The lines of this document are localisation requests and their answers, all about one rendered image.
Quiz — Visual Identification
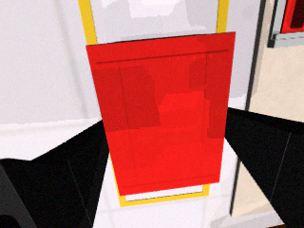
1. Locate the yellow rectangular frame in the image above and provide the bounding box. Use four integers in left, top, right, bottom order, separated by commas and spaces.
78, 0, 230, 207

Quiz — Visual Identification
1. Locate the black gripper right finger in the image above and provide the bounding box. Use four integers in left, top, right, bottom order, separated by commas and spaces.
224, 107, 304, 228

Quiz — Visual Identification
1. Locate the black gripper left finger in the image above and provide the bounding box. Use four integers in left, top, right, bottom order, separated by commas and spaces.
0, 120, 109, 228

